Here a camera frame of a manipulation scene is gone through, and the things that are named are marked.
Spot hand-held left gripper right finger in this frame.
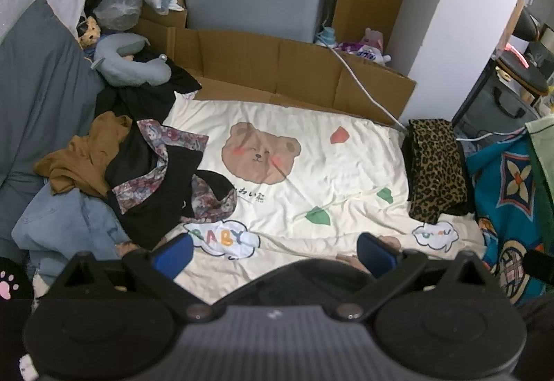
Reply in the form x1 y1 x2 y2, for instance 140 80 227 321
334 233 494 320

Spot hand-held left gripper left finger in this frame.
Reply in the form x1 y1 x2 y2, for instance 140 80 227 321
54 232 219 323

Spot black garment with floral lining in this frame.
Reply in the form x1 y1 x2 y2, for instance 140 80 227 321
104 119 239 250

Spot cream bear print blanket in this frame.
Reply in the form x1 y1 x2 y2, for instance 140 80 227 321
162 93 486 306

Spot leopard print garment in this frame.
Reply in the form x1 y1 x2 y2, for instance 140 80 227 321
400 118 475 224

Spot light blue jeans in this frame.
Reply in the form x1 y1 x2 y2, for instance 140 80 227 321
11 182 137 275

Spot brown garment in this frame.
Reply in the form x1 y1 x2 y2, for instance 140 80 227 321
34 112 135 196

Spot blue patterned blanket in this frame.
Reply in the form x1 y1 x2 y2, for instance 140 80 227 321
465 132 554 306

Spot crumpled black garment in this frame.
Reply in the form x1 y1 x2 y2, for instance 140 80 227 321
96 56 203 137

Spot black rounded object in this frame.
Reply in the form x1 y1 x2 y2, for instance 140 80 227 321
522 250 554 283

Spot black cloth with pink paw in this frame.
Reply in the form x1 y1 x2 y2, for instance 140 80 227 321
0 255 39 381

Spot grey storage box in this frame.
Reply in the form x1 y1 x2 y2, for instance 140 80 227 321
452 61 542 143

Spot grey neck pillow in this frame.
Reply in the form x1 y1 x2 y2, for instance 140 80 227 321
90 34 170 86

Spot green cloth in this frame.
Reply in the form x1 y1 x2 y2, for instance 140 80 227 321
526 115 554 209

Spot purple and white packet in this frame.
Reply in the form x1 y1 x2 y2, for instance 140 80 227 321
335 41 392 64

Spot flattened cardboard sheet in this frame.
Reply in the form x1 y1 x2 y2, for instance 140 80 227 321
130 6 418 127

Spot pink plush toy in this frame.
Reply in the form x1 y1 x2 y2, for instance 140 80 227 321
363 28 385 53

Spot black round stool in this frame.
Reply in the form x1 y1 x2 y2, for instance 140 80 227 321
493 54 552 98

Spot small cardboard box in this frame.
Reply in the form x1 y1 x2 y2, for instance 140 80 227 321
136 0 189 34

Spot teddy bear plush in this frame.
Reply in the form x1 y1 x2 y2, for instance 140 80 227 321
78 16 103 50

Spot clear plastic bag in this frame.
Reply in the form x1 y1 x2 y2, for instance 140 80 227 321
93 0 143 32

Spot thin white cable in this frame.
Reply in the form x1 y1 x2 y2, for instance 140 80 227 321
454 127 529 144

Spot thick white cable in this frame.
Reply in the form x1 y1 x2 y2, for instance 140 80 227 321
320 19 412 134

